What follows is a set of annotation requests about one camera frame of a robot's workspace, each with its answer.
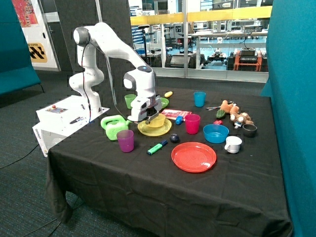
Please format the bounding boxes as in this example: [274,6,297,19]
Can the yellow toy potato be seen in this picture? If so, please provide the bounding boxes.
[164,91,173,98]

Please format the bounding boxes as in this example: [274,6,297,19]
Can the dark blue ball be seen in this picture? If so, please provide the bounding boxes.
[169,133,180,143]

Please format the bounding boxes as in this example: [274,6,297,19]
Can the black tripod stand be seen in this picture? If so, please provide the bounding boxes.
[138,24,150,65]

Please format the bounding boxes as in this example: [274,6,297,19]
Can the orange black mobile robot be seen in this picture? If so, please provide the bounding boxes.
[227,47,268,72]

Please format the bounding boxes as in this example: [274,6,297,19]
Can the green plastic plate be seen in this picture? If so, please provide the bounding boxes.
[161,97,169,109]

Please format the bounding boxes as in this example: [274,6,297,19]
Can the red book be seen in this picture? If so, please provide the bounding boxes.
[161,108,192,121]

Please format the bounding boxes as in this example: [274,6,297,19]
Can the blue plastic bowl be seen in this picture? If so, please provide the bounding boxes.
[203,124,229,144]

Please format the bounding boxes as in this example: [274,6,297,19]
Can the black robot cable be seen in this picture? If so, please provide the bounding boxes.
[0,41,139,170]

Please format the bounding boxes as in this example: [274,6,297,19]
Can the brown teddy bear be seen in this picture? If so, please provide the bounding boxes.
[230,106,254,128]

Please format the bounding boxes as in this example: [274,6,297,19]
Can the black tablecloth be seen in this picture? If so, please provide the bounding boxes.
[45,92,294,237]

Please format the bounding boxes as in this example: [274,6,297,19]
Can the teal partition panel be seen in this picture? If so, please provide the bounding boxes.
[261,0,316,237]

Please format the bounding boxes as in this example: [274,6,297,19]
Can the yellow plastic bowl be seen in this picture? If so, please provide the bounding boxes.
[146,114,165,128]

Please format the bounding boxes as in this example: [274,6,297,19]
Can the green toy vegetable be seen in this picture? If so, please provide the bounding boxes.
[216,109,226,119]

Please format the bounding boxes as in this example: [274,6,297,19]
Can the white mug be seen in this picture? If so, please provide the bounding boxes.
[224,136,242,154]

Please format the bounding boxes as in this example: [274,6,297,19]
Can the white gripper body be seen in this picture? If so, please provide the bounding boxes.
[127,95,162,122]

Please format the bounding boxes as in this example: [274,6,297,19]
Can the pink plastic cup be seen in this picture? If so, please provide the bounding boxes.
[185,114,200,134]

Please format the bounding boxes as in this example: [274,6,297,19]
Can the green plastic cup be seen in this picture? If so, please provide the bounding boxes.
[124,94,136,109]

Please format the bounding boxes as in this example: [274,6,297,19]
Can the blue plastic cup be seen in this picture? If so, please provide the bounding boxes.
[194,91,206,107]

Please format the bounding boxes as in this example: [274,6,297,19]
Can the green toy watering can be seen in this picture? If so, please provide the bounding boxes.
[100,115,131,141]

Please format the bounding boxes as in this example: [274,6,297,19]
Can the yellow black sign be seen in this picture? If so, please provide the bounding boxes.
[28,42,48,63]

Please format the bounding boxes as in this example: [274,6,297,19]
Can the blue toy block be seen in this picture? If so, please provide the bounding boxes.
[175,116,184,125]

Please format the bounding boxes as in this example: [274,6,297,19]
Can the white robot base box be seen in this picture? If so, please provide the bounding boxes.
[33,95,109,157]

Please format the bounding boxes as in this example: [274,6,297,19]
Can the black small bowl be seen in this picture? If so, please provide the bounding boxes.
[242,124,257,138]

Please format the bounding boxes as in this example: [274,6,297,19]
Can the purple plastic cup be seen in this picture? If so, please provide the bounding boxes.
[117,130,134,153]

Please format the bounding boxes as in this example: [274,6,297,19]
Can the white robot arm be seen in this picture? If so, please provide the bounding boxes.
[69,22,162,123]

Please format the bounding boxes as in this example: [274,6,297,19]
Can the red wall poster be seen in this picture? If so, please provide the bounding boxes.
[12,0,39,28]

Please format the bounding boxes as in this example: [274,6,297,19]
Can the orange plush toy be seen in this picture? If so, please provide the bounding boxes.
[220,100,234,114]

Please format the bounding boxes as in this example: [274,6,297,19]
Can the yellow plastic plate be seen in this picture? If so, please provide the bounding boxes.
[137,118,172,137]

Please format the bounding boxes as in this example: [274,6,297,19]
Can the red plastic plate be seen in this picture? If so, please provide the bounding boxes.
[171,142,217,173]

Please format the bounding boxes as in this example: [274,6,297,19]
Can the green highlighter marker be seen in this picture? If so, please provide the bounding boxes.
[147,140,168,156]

